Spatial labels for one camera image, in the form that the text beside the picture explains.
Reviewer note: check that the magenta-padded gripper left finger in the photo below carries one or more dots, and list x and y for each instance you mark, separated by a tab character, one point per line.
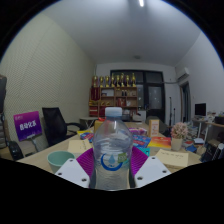
85	163

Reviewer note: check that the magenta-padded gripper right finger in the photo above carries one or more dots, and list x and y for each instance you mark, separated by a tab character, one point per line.
146	166

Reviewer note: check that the clear plastic water bottle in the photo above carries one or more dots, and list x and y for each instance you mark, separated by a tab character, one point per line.
112	150

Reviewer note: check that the teal book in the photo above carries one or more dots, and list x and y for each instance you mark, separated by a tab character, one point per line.
144	151

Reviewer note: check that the yellow paper envelope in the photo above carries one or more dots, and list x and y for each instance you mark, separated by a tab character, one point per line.
172	158
79	146

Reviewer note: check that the pale green cup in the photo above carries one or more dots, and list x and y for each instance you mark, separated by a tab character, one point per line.
60	160

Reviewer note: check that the blue and red book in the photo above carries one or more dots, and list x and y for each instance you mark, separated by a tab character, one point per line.
86	136

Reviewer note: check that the orange book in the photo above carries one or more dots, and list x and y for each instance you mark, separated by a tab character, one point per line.
160	142

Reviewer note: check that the pink flat box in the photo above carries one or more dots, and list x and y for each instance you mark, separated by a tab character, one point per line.
138	131

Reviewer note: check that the small orange white carton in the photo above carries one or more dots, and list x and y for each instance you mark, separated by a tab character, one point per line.
154	128

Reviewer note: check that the yellow gift box red ribbon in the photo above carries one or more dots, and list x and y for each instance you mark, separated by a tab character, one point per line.
97	126

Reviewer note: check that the small white side table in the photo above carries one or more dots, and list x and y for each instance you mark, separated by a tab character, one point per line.
88	119

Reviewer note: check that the grey armchair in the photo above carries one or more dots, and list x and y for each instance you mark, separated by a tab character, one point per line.
163	125

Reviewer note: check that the pink flowers in white pot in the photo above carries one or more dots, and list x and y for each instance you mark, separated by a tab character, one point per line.
179	131

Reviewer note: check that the black office chair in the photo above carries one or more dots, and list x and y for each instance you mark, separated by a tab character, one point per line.
53	125
15	150

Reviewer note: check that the black tripod stand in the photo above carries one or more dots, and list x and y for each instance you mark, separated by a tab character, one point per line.
170	111

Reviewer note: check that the purple sign board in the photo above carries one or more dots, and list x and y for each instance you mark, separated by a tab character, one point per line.
27	126

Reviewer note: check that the dark glass double door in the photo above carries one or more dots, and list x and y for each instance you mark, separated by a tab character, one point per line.
155	96

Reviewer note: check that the wooden shelf unit with trophies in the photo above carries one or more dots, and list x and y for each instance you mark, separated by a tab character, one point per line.
113	96

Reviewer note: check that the black computer monitor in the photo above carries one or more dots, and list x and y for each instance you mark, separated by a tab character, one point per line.
200	109

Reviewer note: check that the long wooden side desk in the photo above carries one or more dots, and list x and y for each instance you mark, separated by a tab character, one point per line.
213	125

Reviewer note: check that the grey ribbed suitcase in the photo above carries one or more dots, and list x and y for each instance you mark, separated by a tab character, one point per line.
3	131

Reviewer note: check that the dark bag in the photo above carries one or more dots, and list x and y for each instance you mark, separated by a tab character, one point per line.
2	93

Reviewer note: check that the long ceiling light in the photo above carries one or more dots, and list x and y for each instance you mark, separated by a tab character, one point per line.
141	3

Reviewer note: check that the white wall air conditioner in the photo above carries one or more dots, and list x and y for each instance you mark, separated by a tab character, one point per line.
183	73

